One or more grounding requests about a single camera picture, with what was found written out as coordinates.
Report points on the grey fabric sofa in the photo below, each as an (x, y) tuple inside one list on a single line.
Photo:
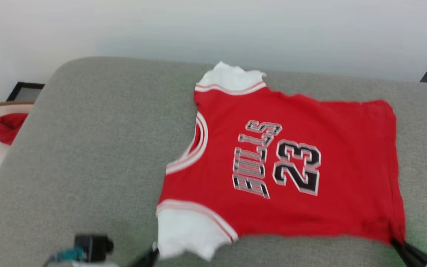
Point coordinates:
[(98, 148)]

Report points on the red Bulls basketball jersey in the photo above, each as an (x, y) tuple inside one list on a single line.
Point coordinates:
[(310, 111)]

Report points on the red garment in basket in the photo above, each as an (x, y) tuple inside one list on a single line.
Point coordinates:
[(7, 128)]

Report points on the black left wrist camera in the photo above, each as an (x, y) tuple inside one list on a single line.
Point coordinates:
[(93, 247)]

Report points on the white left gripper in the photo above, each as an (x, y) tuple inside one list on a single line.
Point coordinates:
[(91, 264)]

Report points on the black floor frame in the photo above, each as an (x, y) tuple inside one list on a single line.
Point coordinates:
[(32, 85)]

